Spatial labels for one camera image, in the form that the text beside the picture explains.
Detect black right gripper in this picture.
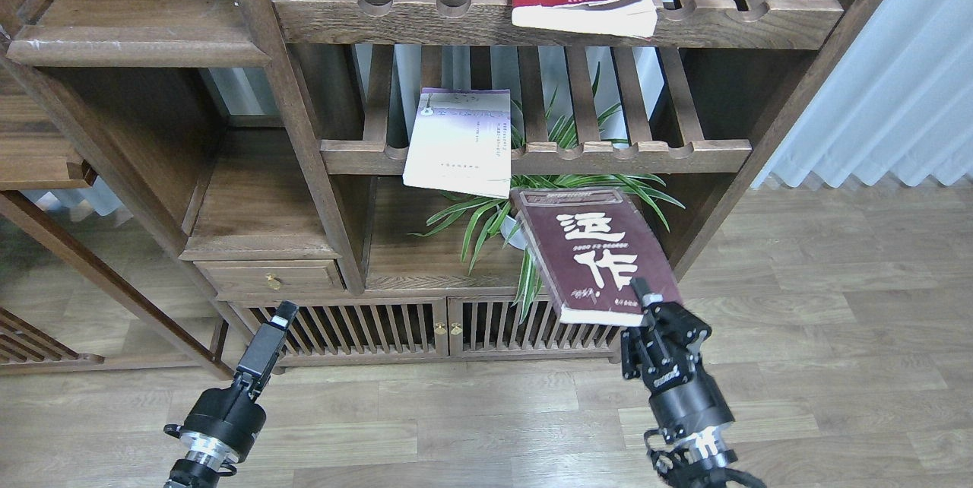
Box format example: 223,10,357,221
621,277,734,447

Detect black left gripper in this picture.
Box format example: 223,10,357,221
163,301,299,463

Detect maroon book white characters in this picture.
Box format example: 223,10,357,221
511,187,683,328

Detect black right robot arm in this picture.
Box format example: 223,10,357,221
620,277,765,487

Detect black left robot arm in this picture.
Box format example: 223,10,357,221
163,301,299,487

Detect white plant pot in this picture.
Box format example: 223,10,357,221
500,210,528,250

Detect green spider plant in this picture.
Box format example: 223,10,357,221
413,62,686,325

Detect white purple book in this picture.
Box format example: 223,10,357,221
403,87,512,199

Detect wooden side rack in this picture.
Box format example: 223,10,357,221
1,70,232,379

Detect dark wooden bookshelf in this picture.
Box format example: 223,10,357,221
2,0,882,364

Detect white pleated curtain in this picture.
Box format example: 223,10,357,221
752,0,972,188

